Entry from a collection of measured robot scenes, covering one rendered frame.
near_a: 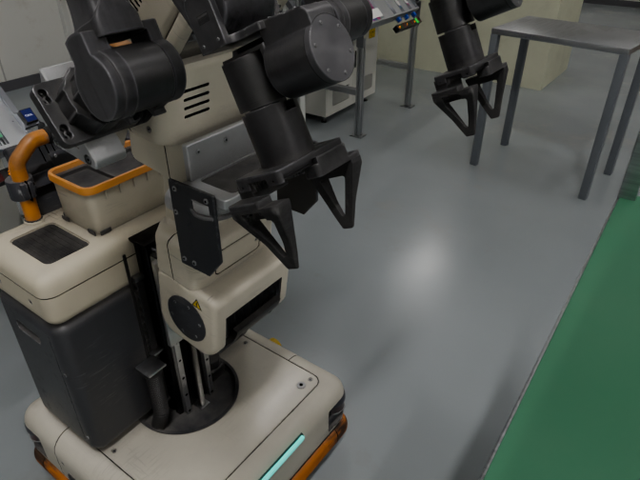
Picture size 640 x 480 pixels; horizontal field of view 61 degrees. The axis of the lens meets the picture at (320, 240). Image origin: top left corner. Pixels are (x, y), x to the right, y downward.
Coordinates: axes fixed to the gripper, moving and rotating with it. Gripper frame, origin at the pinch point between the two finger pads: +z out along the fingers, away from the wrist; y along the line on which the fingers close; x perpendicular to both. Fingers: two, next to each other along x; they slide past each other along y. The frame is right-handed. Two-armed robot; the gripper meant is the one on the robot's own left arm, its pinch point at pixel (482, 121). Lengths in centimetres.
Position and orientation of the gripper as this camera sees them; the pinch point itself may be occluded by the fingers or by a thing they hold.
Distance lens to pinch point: 91.7
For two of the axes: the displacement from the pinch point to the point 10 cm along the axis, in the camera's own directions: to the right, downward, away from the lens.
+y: 6.0, -4.3, 6.7
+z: 3.5, 9.0, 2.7
